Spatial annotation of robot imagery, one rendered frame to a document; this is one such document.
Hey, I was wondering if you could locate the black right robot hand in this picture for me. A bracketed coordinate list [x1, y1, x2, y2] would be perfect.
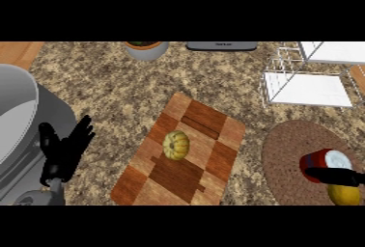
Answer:
[305, 167, 365, 188]

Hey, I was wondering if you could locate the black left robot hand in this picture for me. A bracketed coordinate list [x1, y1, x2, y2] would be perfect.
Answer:
[37, 114, 98, 188]

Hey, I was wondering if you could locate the red can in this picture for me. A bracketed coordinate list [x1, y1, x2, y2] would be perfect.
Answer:
[299, 148, 355, 175]

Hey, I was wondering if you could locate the round brown woven placemat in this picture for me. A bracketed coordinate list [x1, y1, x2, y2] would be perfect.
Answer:
[262, 120, 365, 206]

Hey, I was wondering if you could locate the yellow fruit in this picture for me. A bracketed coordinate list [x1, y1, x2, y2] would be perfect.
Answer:
[327, 182, 364, 206]

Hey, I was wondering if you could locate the yellow-green ribbed squash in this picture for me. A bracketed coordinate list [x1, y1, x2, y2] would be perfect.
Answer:
[161, 129, 191, 161]

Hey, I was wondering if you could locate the patchwork wooden cutting board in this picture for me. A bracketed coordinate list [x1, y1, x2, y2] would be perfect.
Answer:
[110, 92, 249, 206]

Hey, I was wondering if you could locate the grey plant pot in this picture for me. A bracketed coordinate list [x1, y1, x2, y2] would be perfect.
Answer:
[124, 41, 172, 62]

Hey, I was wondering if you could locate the white wire tiered shelf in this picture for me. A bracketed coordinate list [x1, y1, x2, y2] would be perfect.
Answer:
[260, 41, 365, 109]

